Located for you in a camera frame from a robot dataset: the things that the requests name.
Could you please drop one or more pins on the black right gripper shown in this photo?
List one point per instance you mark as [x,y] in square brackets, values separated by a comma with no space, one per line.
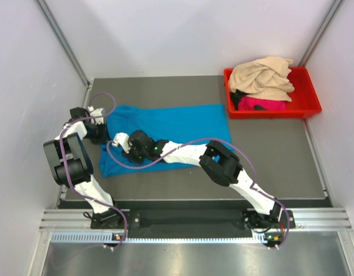
[130,156]

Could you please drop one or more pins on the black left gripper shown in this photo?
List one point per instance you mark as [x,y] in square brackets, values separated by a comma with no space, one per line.
[105,136]

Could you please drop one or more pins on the blue t-shirt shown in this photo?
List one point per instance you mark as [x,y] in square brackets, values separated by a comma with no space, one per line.
[179,124]

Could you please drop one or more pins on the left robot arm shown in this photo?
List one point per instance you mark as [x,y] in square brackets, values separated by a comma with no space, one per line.
[71,165]

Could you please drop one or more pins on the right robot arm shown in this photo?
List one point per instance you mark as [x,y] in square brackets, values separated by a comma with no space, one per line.
[220,164]

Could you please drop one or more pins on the black t-shirt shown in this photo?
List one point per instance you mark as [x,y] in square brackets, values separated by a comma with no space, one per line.
[236,98]

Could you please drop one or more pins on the pink t-shirt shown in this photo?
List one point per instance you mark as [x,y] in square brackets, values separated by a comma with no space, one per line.
[254,104]

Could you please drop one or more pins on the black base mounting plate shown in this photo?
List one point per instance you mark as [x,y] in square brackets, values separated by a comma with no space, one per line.
[171,219]

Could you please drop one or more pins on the beige t-shirt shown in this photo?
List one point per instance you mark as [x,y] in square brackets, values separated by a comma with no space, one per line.
[265,78]

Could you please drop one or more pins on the red plastic bin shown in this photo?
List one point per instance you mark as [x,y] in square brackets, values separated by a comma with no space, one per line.
[304,104]

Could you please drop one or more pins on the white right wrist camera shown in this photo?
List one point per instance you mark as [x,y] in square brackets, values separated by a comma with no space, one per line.
[121,140]

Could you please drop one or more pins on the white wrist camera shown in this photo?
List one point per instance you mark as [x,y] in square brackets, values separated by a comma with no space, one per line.
[121,140]
[97,115]

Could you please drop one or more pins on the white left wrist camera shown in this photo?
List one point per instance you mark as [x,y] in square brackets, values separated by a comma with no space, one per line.
[97,115]

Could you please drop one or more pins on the white slotted cable duct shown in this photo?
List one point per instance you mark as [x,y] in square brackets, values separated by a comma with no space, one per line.
[114,238]

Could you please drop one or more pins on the left corner aluminium post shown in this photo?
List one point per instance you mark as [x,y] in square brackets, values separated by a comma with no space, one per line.
[57,31]

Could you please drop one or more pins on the corner aluminium post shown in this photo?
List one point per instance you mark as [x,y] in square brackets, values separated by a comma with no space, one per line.
[321,30]
[57,31]

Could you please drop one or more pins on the right corner aluminium post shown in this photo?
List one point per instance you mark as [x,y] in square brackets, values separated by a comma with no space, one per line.
[321,30]

